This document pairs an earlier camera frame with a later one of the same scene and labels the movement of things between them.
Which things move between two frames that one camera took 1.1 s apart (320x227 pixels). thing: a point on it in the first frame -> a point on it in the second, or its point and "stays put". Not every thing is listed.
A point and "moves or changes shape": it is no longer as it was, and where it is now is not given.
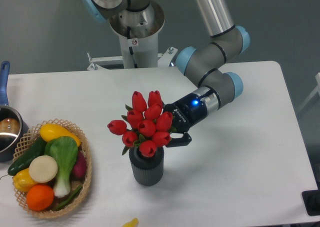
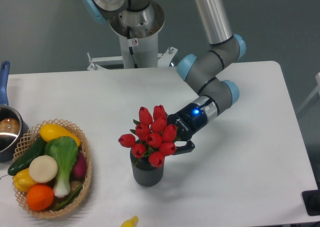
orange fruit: (40, 197) stays put
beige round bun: (43, 169) stays put
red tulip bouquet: (146, 126) moves or changes shape
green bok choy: (64, 150) stays put
